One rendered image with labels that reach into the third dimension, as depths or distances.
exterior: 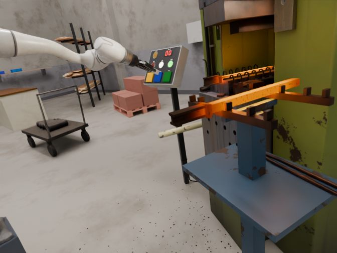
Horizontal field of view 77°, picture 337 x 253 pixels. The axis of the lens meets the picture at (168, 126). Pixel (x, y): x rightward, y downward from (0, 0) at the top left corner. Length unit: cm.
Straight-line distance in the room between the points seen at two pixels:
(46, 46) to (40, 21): 975
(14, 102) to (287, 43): 550
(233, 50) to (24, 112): 516
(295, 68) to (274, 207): 58
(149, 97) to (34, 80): 663
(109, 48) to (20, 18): 948
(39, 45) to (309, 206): 110
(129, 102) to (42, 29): 702
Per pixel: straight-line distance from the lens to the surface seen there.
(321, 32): 94
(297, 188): 72
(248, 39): 152
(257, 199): 66
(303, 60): 99
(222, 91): 119
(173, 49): 159
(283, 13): 102
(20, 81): 1024
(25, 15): 1073
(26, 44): 107
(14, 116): 586
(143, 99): 455
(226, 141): 116
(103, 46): 123
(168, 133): 152
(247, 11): 119
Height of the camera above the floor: 118
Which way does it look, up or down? 20 degrees down
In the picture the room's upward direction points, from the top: 9 degrees counter-clockwise
